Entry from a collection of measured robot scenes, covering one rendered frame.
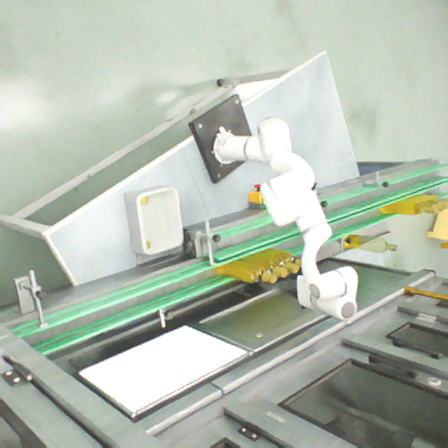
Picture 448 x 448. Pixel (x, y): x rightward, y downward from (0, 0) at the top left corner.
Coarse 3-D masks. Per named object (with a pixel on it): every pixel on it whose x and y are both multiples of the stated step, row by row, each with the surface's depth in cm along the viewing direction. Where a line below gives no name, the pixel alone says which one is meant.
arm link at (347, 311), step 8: (344, 272) 150; (352, 272) 150; (344, 280) 149; (352, 280) 149; (352, 288) 150; (344, 296) 151; (352, 296) 151; (320, 304) 157; (328, 304) 153; (336, 304) 150; (344, 304) 150; (352, 304) 151; (328, 312) 154; (336, 312) 150; (344, 312) 150; (352, 312) 152; (344, 320) 152
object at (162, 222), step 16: (160, 192) 187; (176, 192) 191; (144, 208) 191; (160, 208) 196; (176, 208) 192; (144, 224) 192; (160, 224) 197; (176, 224) 195; (144, 240) 184; (160, 240) 197; (176, 240) 196
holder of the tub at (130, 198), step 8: (128, 192) 187; (136, 192) 186; (144, 192) 184; (128, 200) 186; (136, 200) 182; (128, 208) 187; (136, 208) 183; (128, 216) 189; (136, 216) 184; (128, 224) 190; (136, 224) 186; (136, 232) 187; (136, 240) 188; (136, 248) 190; (168, 256) 200; (176, 256) 199; (144, 264) 193; (152, 264) 192
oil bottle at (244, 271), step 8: (224, 264) 198; (232, 264) 195; (240, 264) 194; (248, 264) 193; (224, 272) 199; (232, 272) 195; (240, 272) 192; (248, 272) 188; (256, 272) 187; (248, 280) 189; (256, 280) 188
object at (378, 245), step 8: (360, 240) 246; (368, 240) 243; (376, 240) 242; (384, 240) 241; (352, 248) 252; (360, 248) 248; (368, 248) 244; (376, 248) 241; (384, 248) 239; (392, 248) 236
